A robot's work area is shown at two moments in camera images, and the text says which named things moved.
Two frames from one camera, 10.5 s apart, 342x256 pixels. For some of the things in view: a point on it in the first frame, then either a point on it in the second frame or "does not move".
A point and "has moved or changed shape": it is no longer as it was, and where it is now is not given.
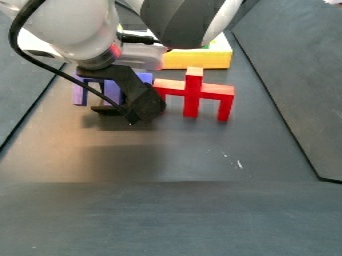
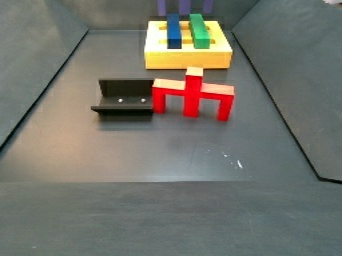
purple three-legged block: [109, 87] has moved or changed shape
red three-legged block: [193, 88] does not move
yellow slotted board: [214, 56] does not move
